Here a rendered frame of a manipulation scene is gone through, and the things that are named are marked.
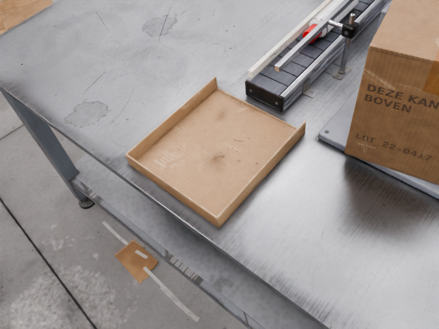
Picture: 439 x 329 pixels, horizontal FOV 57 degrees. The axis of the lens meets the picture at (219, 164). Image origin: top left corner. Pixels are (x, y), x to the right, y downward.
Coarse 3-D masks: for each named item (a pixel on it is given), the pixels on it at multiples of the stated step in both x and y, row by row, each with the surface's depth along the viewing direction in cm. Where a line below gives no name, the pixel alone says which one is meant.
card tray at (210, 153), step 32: (192, 96) 96; (224, 96) 100; (160, 128) 92; (192, 128) 95; (224, 128) 94; (256, 128) 93; (288, 128) 92; (128, 160) 88; (160, 160) 90; (192, 160) 89; (224, 160) 88; (256, 160) 87; (192, 192) 84; (224, 192) 83
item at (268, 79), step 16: (368, 0) 111; (336, 32) 104; (288, 48) 102; (304, 48) 101; (320, 48) 100; (272, 64) 99; (288, 64) 98; (304, 64) 97; (256, 80) 96; (272, 80) 95; (288, 80) 95
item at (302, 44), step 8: (344, 0) 98; (352, 0) 99; (336, 8) 96; (344, 8) 97; (328, 16) 94; (336, 16) 96; (320, 24) 93; (312, 32) 91; (320, 32) 93; (304, 40) 90; (296, 48) 89; (288, 56) 87; (280, 64) 86
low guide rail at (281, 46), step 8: (328, 0) 106; (320, 8) 104; (312, 16) 103; (304, 24) 101; (296, 32) 100; (288, 40) 99; (272, 48) 97; (280, 48) 98; (264, 56) 95; (272, 56) 96; (256, 64) 94; (264, 64) 95; (248, 72) 93; (256, 72) 94
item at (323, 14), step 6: (336, 0) 103; (342, 0) 103; (354, 0) 105; (330, 6) 102; (336, 6) 102; (348, 6) 104; (354, 6) 106; (324, 12) 101; (330, 12) 100; (342, 12) 102; (348, 12) 105; (318, 18) 99; (324, 18) 99; (336, 18) 101; (342, 18) 104; (312, 24) 100; (306, 30) 99; (324, 30) 100; (330, 30) 102; (318, 36) 100; (324, 36) 102
